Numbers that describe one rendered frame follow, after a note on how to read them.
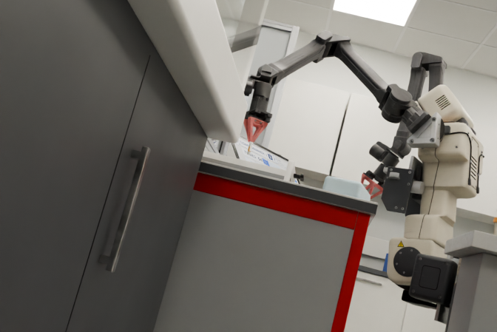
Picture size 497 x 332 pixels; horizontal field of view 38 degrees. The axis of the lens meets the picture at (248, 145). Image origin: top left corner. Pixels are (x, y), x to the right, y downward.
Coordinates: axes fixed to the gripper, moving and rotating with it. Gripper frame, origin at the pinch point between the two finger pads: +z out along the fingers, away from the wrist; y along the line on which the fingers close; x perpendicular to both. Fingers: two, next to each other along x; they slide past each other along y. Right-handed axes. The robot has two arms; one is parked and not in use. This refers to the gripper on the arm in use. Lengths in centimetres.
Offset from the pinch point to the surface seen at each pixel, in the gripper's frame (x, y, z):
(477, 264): 33, 72, 33
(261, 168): 5.8, -0.1, 8.0
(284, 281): -10, 56, 48
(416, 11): 200, -192, -199
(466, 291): 36, 67, 40
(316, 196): -8, 60, 27
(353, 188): -1, 64, 23
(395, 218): 271, -269, -64
